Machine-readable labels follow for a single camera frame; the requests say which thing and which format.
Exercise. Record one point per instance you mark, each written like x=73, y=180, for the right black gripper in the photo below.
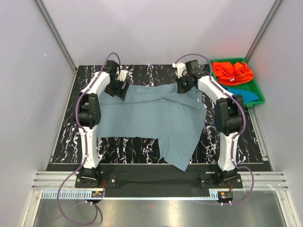
x=180, y=89

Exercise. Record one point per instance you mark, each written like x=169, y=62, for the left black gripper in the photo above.
x=120, y=92

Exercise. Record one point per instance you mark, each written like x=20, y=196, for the grey-blue t shirt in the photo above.
x=176, y=120

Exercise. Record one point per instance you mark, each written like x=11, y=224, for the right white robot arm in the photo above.
x=229, y=117

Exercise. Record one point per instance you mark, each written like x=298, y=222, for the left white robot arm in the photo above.
x=109, y=79

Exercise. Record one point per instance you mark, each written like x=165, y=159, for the orange t shirt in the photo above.
x=229, y=74

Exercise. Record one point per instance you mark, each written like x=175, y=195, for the teal blue t shirt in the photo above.
x=248, y=96

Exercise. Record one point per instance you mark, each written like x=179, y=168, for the green plastic bin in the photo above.
x=250, y=86

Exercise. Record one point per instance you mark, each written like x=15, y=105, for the left small connector box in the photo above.
x=97, y=194

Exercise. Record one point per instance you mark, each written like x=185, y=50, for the small connector box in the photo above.
x=225, y=196
x=97, y=194

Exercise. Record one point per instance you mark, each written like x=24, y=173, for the right small connector box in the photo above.
x=225, y=196

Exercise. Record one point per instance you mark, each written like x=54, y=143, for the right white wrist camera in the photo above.
x=181, y=69

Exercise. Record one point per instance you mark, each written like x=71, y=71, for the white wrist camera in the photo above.
x=122, y=75
x=181, y=69

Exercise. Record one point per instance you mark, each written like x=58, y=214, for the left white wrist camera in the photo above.
x=122, y=75

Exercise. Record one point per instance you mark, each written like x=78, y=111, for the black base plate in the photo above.
x=157, y=181

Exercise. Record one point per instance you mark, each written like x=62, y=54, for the left aluminium corner post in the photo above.
x=52, y=28

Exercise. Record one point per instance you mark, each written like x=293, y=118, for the aluminium corner post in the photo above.
x=52, y=28
x=265, y=25

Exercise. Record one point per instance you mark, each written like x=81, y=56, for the aluminium rail frame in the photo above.
x=261, y=181

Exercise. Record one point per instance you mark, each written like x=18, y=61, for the right aluminium corner post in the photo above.
x=265, y=25

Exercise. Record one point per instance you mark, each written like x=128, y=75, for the white slotted cable duct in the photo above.
x=86, y=194

